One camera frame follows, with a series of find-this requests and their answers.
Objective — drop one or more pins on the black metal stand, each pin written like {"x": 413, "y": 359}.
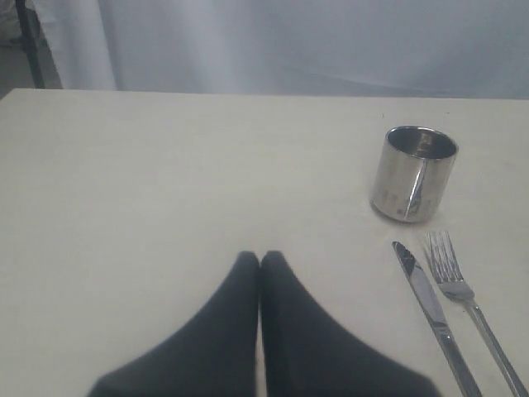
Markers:
{"x": 21, "y": 27}

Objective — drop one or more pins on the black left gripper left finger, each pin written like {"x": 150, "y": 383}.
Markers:
{"x": 213, "y": 354}

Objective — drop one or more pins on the steel table knife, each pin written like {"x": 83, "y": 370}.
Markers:
{"x": 431, "y": 307}

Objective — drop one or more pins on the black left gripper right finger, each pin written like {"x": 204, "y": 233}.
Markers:
{"x": 308, "y": 353}

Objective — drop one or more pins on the shiny steel cup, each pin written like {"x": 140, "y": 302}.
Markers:
{"x": 413, "y": 171}

